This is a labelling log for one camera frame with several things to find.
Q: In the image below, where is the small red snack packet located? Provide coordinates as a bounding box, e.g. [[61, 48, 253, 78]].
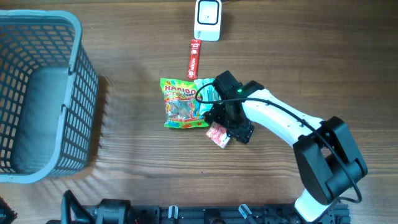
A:
[[206, 122, 231, 149]]

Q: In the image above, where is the teal tissue packet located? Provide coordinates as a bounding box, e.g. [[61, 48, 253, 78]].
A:
[[194, 78, 221, 115]]

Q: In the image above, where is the green Haribo gummy bag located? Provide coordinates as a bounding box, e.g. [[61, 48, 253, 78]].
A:
[[160, 78, 208, 129]]

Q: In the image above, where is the red coffee stick sachet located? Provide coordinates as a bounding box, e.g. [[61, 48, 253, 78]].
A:
[[187, 39, 201, 80]]

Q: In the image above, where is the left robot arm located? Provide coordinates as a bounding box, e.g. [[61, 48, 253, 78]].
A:
[[47, 190, 140, 224]]

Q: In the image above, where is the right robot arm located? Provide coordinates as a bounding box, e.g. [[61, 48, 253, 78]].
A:
[[195, 78, 368, 223]]

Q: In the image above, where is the white barcode scanner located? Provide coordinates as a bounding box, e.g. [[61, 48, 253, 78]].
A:
[[194, 0, 222, 42]]

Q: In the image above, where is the grey plastic shopping basket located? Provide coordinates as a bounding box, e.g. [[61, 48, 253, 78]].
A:
[[1, 10, 99, 184]]

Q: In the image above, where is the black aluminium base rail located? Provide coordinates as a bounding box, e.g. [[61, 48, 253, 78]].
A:
[[73, 203, 351, 224]]

